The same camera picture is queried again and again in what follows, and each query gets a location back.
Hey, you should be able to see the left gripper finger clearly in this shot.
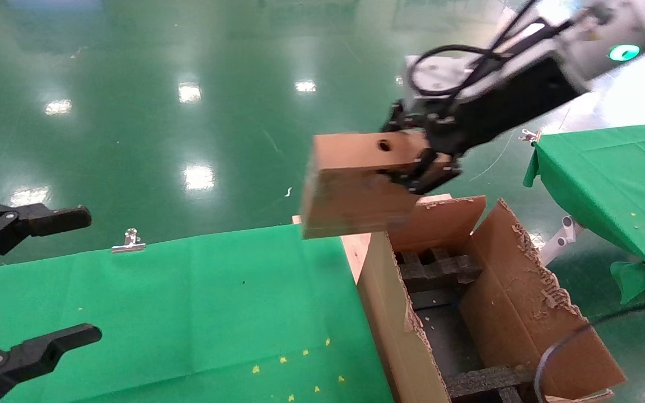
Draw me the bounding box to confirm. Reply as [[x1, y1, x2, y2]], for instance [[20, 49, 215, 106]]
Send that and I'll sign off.
[[0, 201, 92, 279], [0, 324, 102, 403]]

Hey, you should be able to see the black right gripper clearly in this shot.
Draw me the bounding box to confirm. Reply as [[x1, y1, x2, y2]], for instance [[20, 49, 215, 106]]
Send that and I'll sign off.
[[384, 58, 581, 195]]

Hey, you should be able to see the small brown cardboard box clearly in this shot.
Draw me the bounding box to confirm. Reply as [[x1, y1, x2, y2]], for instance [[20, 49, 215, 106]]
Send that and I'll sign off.
[[301, 131, 460, 240]]

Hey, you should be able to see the large open cardboard carton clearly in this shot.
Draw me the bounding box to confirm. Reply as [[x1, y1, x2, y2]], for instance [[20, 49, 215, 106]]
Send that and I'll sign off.
[[357, 196, 627, 403]]

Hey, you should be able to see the black foam carton liner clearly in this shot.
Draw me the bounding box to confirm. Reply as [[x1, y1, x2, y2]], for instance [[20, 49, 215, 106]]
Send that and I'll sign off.
[[411, 288, 487, 387]]

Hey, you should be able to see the black foam insert block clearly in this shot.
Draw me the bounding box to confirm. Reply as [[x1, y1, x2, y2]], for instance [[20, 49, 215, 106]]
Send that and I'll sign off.
[[394, 246, 484, 294], [446, 364, 541, 403]]

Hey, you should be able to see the green table cloth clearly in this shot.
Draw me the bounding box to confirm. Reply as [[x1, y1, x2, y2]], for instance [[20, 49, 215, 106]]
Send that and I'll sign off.
[[0, 223, 396, 403], [522, 120, 645, 306]]

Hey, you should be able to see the white table leg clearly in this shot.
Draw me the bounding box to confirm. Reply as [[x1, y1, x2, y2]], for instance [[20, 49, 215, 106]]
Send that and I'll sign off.
[[538, 215, 585, 268]]

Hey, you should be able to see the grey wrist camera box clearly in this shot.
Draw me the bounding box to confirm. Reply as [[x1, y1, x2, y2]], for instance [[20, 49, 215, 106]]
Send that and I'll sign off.
[[404, 51, 502, 113]]

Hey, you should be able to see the black looped camera cable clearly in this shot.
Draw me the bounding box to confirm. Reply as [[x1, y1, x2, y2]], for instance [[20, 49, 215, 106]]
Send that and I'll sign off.
[[410, 44, 525, 97]]

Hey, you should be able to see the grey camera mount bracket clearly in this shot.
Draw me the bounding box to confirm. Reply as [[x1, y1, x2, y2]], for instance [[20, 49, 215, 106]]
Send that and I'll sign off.
[[485, 20, 572, 73]]

